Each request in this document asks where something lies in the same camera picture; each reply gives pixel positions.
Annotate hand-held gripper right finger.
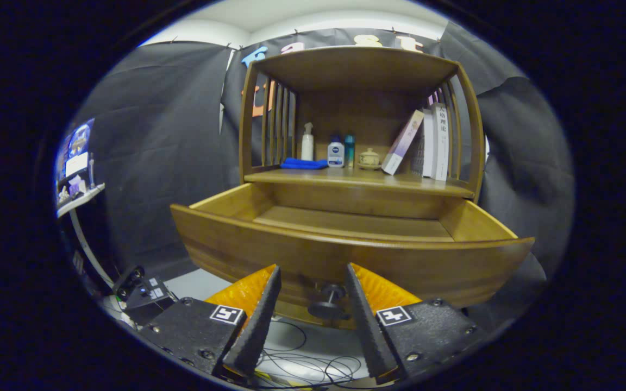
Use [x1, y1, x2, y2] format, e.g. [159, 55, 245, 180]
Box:
[345, 263, 490, 385]

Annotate blue folded cloth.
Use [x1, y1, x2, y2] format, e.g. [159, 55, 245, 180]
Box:
[281, 157, 328, 170]

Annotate wooden countertop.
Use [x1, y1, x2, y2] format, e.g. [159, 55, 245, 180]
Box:
[244, 166, 477, 199]

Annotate wooden drawer with black knob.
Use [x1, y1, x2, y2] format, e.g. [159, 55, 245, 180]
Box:
[170, 182, 535, 321]

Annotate wooden cabinet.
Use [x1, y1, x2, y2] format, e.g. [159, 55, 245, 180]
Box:
[239, 46, 486, 330]

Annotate white pump bottle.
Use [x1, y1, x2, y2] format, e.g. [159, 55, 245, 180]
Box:
[301, 122, 315, 161]

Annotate beige lidded tea cup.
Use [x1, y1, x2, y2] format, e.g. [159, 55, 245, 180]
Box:
[358, 148, 381, 171]

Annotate white side table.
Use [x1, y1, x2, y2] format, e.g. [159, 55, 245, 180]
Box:
[55, 183, 115, 288]

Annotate pink and purple book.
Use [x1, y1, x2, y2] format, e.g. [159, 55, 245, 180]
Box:
[381, 110, 425, 175]

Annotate plain white book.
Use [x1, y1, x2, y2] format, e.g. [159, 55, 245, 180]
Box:
[422, 108, 436, 178]

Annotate white book with black lettering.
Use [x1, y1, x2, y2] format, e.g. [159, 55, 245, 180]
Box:
[431, 103, 449, 181]

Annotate dark patterned book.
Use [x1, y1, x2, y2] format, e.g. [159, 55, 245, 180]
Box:
[411, 122, 427, 175]

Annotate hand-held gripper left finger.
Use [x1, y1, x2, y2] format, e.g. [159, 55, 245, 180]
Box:
[139, 264, 282, 379]

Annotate white bottle with blue cap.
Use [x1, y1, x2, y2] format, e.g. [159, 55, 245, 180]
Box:
[327, 136, 345, 168]

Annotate black equipment box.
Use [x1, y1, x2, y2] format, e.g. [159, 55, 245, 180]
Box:
[112, 265, 179, 326]

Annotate thin black cables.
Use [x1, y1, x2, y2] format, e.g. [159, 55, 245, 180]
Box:
[248, 318, 379, 389]

